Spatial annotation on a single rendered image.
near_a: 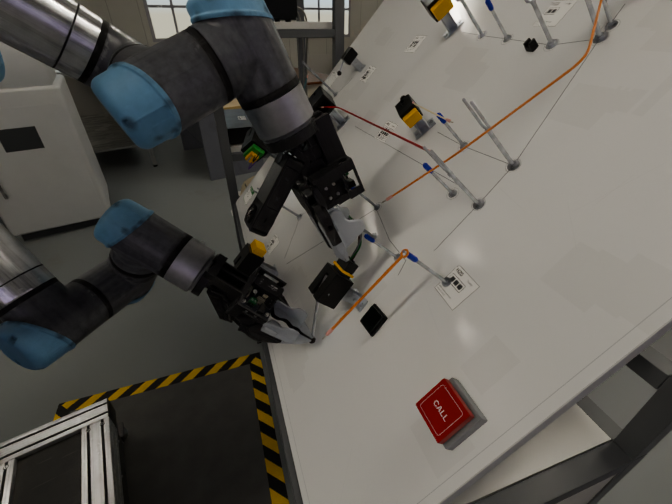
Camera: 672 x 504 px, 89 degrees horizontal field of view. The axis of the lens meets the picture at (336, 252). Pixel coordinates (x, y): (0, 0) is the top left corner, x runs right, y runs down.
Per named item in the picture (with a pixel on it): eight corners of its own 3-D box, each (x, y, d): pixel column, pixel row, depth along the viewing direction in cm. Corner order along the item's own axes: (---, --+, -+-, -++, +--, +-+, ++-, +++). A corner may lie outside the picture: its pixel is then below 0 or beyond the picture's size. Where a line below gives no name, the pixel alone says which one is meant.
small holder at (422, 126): (425, 105, 72) (404, 80, 68) (437, 126, 66) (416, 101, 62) (407, 120, 74) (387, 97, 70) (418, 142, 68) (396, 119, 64)
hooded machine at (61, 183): (115, 224, 297) (23, 0, 209) (16, 246, 267) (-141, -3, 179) (110, 191, 352) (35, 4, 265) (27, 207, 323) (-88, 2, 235)
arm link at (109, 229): (121, 219, 55) (132, 184, 50) (183, 256, 58) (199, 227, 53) (84, 250, 49) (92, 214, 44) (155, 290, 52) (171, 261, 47)
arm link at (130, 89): (128, 138, 41) (206, 93, 44) (153, 165, 33) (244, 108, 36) (73, 71, 35) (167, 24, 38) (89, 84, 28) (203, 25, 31)
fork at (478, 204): (487, 202, 50) (436, 144, 42) (478, 211, 51) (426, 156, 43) (478, 197, 52) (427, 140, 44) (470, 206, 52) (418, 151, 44)
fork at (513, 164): (523, 163, 49) (477, 95, 41) (513, 172, 49) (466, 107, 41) (513, 158, 50) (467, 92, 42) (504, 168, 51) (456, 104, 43)
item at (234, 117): (225, 146, 133) (222, 128, 129) (220, 124, 160) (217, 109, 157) (307, 138, 141) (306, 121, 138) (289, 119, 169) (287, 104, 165)
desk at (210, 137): (209, 182, 373) (193, 111, 332) (181, 149, 466) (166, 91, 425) (267, 169, 404) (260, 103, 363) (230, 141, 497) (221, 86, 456)
